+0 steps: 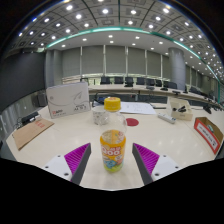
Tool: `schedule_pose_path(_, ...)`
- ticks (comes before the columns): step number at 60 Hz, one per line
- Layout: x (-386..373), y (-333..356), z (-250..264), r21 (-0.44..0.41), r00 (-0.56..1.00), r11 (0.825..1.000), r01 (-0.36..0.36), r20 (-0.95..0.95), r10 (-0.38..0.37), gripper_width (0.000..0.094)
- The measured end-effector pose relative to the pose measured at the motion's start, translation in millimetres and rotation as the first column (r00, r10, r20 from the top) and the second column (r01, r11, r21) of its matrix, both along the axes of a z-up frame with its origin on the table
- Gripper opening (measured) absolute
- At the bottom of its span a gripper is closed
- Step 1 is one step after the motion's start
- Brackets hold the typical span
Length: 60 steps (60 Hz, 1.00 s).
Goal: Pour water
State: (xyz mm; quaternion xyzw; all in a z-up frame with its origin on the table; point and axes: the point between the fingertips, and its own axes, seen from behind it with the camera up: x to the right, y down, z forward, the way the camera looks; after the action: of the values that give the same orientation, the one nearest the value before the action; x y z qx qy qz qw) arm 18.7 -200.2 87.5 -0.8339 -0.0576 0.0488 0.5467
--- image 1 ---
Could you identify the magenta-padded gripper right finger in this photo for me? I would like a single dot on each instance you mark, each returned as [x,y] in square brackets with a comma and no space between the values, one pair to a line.
[146,159]

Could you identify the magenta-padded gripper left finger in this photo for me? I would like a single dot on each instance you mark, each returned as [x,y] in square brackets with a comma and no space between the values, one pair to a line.
[77,159]

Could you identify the yellow-capped orange-label drink bottle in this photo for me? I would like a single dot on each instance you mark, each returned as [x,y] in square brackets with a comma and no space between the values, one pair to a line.
[113,150]

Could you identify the flat round red coaster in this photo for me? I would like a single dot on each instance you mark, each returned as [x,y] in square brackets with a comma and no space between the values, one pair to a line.
[133,122]

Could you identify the white patterned paper cup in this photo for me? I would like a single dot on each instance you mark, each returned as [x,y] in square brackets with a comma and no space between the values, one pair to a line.
[98,116]

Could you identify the white paper sheet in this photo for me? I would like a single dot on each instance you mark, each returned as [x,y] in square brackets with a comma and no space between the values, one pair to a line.
[138,108]

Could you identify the brown paper envelope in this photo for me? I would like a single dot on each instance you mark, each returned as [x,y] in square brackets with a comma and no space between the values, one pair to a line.
[30,132]

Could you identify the small open white box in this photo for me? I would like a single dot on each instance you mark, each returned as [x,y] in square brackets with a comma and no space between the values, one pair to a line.
[182,114]

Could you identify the white copy paper box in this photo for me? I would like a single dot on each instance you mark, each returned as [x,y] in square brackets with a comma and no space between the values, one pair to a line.
[68,100]

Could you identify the black desk device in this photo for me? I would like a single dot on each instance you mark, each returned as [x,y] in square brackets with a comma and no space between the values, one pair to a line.
[30,117]

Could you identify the black flat bag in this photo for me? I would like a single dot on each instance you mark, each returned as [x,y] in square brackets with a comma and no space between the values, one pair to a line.
[99,98]

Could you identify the cardboard box with red label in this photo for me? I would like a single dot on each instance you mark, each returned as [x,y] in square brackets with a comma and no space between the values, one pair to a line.
[207,134]

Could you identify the round ceiling lights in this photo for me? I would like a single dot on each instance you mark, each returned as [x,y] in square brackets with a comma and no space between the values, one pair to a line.
[105,11]

